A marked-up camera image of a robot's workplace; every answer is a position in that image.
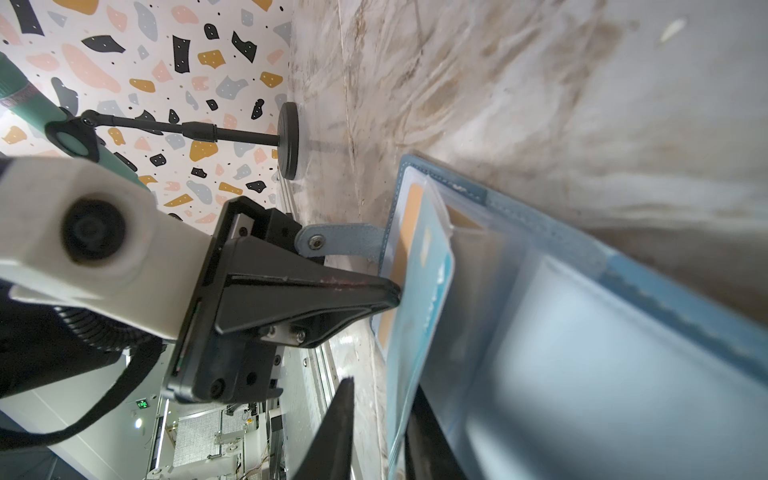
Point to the teal VIP credit card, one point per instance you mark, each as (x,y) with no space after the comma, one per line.
(429,270)

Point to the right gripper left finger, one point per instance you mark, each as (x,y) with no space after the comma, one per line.
(330,453)

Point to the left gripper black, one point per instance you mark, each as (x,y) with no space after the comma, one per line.
(251,296)

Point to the mint green cylinder handle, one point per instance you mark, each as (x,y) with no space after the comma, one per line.
(42,114)

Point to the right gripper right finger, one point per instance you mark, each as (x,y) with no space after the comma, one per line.
(428,455)

